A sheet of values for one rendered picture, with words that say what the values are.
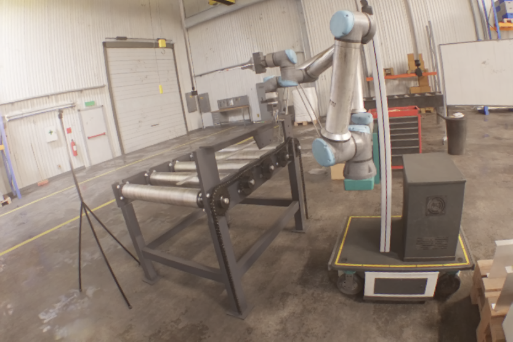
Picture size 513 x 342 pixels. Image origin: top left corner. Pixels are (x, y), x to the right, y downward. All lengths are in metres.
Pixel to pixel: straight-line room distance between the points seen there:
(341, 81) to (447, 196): 0.86
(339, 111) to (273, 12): 12.04
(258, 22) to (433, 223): 12.51
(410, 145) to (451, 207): 2.27
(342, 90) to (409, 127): 2.62
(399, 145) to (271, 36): 10.08
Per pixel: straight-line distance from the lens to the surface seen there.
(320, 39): 12.16
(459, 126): 4.94
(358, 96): 2.06
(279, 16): 12.97
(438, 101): 6.89
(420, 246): 1.72
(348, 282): 1.90
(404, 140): 3.76
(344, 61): 1.17
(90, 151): 10.99
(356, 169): 1.45
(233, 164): 2.08
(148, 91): 12.89
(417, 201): 1.57
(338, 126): 1.26
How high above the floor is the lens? 1.39
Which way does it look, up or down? 11 degrees down
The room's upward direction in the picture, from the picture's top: 9 degrees counter-clockwise
